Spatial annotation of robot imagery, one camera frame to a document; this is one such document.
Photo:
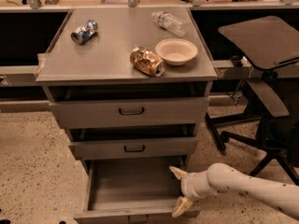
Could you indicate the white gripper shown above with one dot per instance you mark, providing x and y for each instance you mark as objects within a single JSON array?
[{"x": 188, "y": 186}]

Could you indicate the grey bottom drawer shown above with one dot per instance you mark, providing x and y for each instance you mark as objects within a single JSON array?
[{"x": 133, "y": 191}]

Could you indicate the grey drawer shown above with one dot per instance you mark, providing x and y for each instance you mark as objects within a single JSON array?
[
  {"x": 135, "y": 148},
  {"x": 129, "y": 113},
  {"x": 133, "y": 191}
]

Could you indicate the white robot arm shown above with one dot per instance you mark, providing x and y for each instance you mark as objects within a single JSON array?
[{"x": 220, "y": 178}]

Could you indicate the grey middle drawer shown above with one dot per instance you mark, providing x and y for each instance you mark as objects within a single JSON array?
[{"x": 135, "y": 148}]

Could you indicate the grey drawer cabinet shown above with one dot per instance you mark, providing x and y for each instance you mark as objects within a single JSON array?
[{"x": 100, "y": 70}]

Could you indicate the grey top drawer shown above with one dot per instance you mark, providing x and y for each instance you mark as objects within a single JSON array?
[{"x": 129, "y": 113}]

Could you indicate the crushed gold soda can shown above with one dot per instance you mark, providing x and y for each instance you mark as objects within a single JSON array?
[{"x": 147, "y": 62}]

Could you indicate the beige paper bowl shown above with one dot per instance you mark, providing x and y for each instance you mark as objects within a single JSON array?
[{"x": 176, "y": 51}]

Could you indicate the clear plastic water bottle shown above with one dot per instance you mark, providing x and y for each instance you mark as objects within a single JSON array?
[{"x": 170, "y": 23}]

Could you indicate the black office chair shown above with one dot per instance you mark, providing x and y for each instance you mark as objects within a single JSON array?
[{"x": 269, "y": 43}]

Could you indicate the crushed blue soda can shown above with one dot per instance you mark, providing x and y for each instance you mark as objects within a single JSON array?
[{"x": 84, "y": 33}]

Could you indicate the long lab workbench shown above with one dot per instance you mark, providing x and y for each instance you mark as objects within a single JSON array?
[{"x": 28, "y": 26}]

